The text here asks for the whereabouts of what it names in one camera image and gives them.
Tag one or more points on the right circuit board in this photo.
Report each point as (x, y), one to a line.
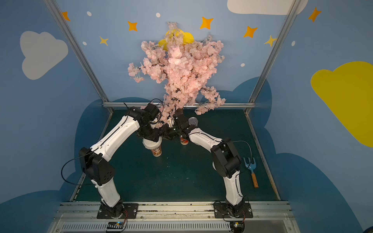
(236, 226)

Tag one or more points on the pink cherry blossom tree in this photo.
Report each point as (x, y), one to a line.
(185, 66)

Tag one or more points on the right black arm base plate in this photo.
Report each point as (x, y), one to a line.
(226, 210)

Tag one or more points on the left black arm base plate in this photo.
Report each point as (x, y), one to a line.
(131, 210)

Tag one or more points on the aluminium front rail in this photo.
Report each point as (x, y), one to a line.
(175, 217)

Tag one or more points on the leak-proof paper sheet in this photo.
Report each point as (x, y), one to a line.
(151, 145)

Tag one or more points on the circuit board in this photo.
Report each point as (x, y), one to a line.
(115, 227)
(236, 226)

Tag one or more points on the blue fork wooden handle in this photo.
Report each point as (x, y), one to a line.
(250, 164)

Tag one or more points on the left circuit board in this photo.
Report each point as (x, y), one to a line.
(115, 227)

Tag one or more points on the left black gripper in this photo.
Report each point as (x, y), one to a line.
(151, 135)

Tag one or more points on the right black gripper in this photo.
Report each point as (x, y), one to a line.
(177, 131)

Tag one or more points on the red paper cup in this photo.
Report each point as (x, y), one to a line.
(184, 140)
(157, 151)

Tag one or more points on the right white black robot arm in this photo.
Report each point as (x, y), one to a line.
(225, 157)

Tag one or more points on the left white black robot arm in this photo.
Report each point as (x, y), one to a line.
(95, 161)

